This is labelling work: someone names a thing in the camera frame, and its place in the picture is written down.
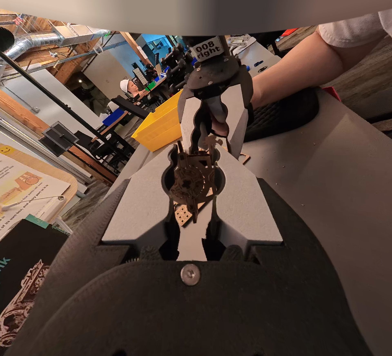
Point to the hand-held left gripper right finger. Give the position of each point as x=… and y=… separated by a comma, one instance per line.
x=248, y=209

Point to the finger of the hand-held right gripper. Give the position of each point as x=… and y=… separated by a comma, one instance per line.
x=237, y=117
x=188, y=117

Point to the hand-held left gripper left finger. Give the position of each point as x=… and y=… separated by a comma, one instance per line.
x=137, y=209

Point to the small wooden model part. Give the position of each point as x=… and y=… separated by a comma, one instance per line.
x=212, y=142

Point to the wooden mechanical model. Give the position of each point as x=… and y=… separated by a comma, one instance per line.
x=190, y=181

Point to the person's right forearm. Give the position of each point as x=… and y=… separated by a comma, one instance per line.
x=291, y=71

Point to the orange plastic parts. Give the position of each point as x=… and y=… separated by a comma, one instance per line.
x=289, y=32

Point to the black model kit box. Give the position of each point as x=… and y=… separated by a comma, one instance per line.
x=24, y=270

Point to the person's right hand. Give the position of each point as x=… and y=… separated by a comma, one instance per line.
x=220, y=129

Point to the yellow plastic bin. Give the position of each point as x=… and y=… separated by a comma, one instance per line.
x=156, y=129

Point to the rack of black dumbbells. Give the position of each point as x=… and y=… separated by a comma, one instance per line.
x=176, y=65

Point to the black padded cushion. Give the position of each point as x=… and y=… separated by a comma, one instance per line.
x=281, y=114

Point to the wooden sheet with round holes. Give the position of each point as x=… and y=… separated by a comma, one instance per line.
x=183, y=216

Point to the green plastic bin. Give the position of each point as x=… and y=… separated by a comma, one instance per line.
x=150, y=86

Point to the mannequin head with white helmet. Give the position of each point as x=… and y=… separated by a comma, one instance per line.
x=128, y=88

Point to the black office chair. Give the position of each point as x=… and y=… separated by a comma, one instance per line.
x=104, y=151

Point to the rounded wooden board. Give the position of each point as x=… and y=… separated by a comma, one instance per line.
x=73, y=182

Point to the blue plastic bin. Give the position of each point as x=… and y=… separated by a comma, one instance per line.
x=113, y=118

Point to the red plastic piece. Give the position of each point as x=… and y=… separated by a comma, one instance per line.
x=331, y=93

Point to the grey square mounting plate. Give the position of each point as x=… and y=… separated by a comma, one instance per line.
x=59, y=138

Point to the printed instruction sign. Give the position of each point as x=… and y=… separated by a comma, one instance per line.
x=21, y=184

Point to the black metal pole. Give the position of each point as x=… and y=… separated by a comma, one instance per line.
x=46, y=89

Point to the person's white shirt sleeve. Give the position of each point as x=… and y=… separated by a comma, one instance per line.
x=355, y=30

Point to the silver ventilation duct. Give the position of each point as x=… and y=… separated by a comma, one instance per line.
x=36, y=42

